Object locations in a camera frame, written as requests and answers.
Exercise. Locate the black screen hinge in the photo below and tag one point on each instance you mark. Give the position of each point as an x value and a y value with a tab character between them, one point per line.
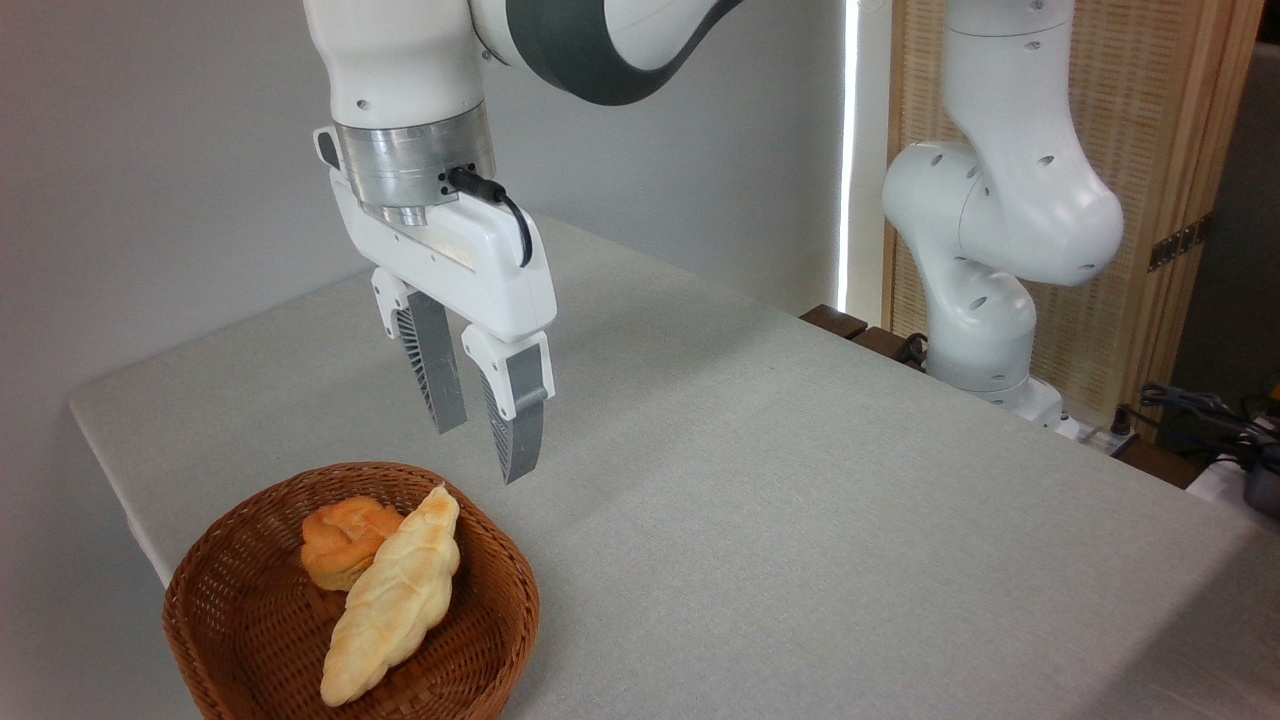
1180	242

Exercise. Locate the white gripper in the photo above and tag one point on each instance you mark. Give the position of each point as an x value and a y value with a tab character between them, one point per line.
470	260

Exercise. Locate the wooden bamboo folding screen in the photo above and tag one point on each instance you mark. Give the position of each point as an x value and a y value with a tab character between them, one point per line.
1135	100

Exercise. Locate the grey device housing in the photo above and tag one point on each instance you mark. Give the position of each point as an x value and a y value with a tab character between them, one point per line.
1264	485

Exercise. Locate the long pale braided bread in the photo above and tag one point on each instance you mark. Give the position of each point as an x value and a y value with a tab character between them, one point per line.
395	600

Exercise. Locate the round orange bread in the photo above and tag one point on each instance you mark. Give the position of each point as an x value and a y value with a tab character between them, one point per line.
338	542

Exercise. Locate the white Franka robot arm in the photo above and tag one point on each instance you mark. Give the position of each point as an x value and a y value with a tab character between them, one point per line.
1000	220

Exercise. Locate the dark wooden board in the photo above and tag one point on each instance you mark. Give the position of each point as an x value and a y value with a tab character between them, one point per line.
885	345
834	321
1160	465

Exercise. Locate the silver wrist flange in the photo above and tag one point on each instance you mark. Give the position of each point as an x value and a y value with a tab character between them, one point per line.
410	160

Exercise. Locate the brown wicker basket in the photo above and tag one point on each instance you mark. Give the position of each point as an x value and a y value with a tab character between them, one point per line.
250	610

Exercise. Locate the grey tablecloth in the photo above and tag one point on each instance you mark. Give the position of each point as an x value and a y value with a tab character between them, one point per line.
800	500

